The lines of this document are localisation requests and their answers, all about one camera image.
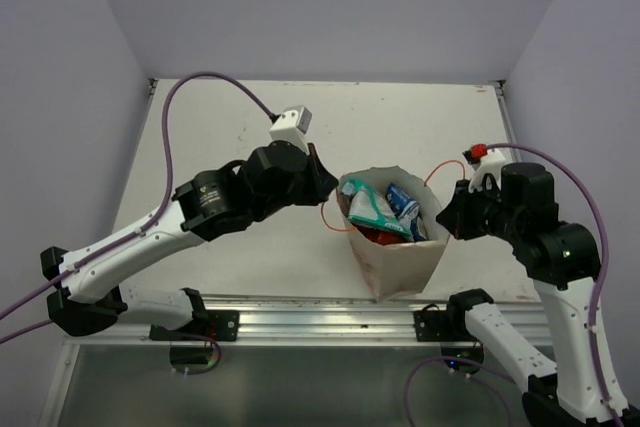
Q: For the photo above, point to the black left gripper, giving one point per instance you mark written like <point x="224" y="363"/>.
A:
<point x="320" y="187"/>

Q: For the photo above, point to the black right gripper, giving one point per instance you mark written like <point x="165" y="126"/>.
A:
<point x="456" y="214"/>

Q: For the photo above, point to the blue snack bag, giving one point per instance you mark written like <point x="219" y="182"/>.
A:
<point x="407" y="211"/>

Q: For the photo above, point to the teal snack bag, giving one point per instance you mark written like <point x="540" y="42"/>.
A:
<point x="368" y="208"/>

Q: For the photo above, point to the beige paper bag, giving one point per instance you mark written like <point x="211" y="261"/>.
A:
<point x="394" y="270"/>

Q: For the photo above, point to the red Doritos bag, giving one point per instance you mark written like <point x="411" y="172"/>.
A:
<point x="382" y="237"/>

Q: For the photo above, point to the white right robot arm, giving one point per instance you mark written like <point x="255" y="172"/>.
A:
<point x="578" y="386"/>

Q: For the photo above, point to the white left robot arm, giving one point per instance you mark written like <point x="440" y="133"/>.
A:
<point x="92" y="288"/>

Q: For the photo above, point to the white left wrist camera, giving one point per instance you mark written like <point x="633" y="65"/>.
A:
<point x="291" y="126"/>

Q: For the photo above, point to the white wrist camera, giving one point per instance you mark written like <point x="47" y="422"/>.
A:
<point x="291" y="126"/>
<point x="487" y="164"/>

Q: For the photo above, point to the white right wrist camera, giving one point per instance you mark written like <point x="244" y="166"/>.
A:
<point x="487" y="164"/>

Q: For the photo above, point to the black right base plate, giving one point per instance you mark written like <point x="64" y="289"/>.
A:
<point x="432" y="324"/>

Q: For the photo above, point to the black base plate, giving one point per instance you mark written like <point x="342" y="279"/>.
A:
<point x="432" y="324"/>
<point x="225" y="324"/>

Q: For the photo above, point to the aluminium mounting rail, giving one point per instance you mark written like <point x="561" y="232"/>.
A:
<point x="271" y="321"/>

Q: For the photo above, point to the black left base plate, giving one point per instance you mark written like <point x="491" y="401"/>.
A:
<point x="225" y="324"/>

